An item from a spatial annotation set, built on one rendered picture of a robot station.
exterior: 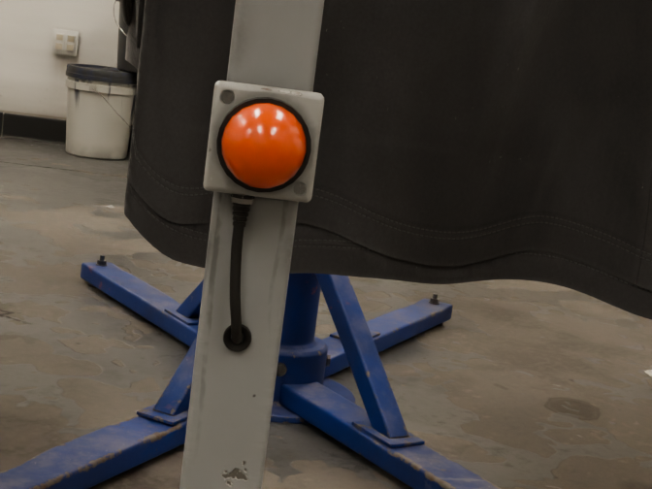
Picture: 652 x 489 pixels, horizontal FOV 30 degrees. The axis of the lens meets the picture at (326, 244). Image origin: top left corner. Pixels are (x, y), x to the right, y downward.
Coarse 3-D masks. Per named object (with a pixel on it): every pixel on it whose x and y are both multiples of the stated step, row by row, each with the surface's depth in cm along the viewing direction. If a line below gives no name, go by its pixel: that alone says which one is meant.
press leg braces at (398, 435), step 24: (336, 288) 210; (168, 312) 258; (192, 312) 252; (336, 312) 210; (360, 312) 209; (336, 336) 256; (360, 336) 206; (192, 360) 200; (360, 360) 204; (168, 384) 197; (360, 384) 204; (384, 384) 202; (144, 408) 195; (168, 408) 194; (384, 408) 199; (384, 432) 198; (408, 432) 201
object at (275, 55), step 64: (256, 0) 55; (320, 0) 55; (256, 64) 55; (320, 128) 55; (256, 192) 55; (256, 256) 57; (256, 320) 58; (192, 384) 58; (256, 384) 58; (192, 448) 59; (256, 448) 59
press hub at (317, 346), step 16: (288, 288) 219; (304, 288) 220; (320, 288) 225; (288, 304) 220; (304, 304) 221; (288, 320) 221; (304, 320) 222; (288, 336) 221; (304, 336) 223; (288, 352) 219; (304, 352) 221; (320, 352) 223; (288, 368) 219; (304, 368) 221; (320, 368) 224; (336, 384) 237; (352, 400) 229; (272, 416) 214; (288, 416) 215
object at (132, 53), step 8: (120, 0) 88; (128, 0) 88; (128, 8) 89; (128, 16) 90; (128, 24) 92; (128, 32) 92; (128, 40) 92; (128, 48) 92; (128, 56) 92; (136, 56) 91; (136, 64) 91
